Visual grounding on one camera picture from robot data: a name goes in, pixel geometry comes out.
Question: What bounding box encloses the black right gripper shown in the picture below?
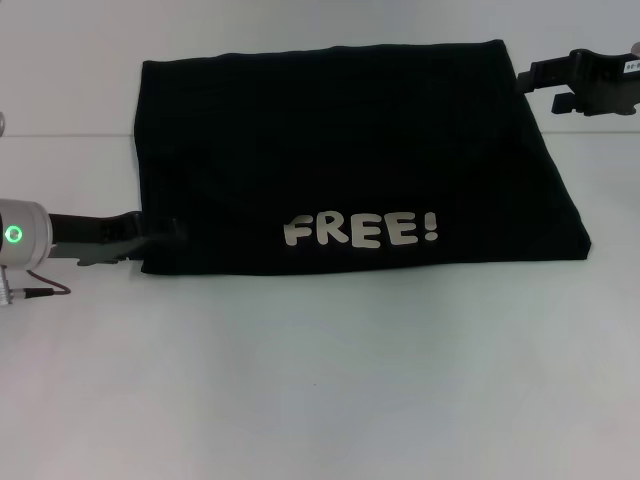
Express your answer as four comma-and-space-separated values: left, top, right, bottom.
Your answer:
517, 47, 640, 118

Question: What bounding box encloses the brown cable with black plug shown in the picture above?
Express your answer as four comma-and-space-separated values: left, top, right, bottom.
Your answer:
0, 268, 72, 306

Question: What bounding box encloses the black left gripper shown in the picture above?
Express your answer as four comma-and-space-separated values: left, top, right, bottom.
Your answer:
47, 211, 188, 268

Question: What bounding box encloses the black t-shirt with FREE print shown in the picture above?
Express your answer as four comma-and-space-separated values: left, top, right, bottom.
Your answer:
133, 38, 595, 277

